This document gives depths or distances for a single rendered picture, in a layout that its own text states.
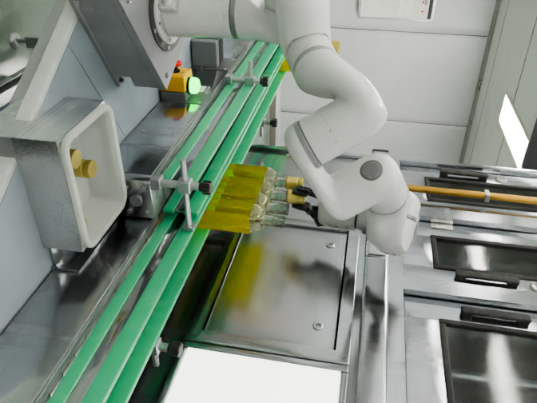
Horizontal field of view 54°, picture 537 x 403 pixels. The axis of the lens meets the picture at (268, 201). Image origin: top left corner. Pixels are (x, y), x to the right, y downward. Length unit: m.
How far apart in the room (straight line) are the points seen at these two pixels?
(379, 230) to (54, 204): 0.60
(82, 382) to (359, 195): 0.53
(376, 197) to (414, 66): 6.35
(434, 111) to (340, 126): 6.63
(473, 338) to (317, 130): 0.63
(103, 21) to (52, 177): 0.32
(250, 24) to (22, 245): 0.58
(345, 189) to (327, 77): 0.19
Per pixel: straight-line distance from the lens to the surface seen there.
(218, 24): 1.10
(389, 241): 1.08
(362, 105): 0.85
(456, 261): 1.46
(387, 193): 0.92
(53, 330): 0.95
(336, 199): 0.90
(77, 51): 1.10
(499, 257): 1.52
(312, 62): 0.89
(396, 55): 7.17
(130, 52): 1.13
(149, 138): 1.27
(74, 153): 0.97
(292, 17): 0.94
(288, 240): 1.37
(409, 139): 7.62
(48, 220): 0.99
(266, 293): 1.22
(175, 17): 1.13
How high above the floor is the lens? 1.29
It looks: 9 degrees down
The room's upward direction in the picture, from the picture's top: 96 degrees clockwise
